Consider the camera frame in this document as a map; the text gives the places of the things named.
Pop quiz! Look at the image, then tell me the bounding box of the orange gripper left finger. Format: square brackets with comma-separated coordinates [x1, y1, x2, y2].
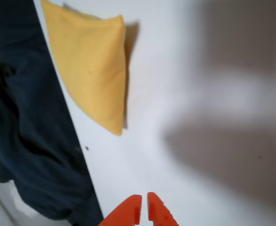
[99, 194, 142, 226]

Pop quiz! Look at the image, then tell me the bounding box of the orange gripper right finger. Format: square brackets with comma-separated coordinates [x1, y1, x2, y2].
[147, 192, 180, 226]

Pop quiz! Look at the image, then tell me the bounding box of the yellow fabric bean bag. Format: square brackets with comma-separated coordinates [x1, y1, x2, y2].
[40, 0, 127, 137]

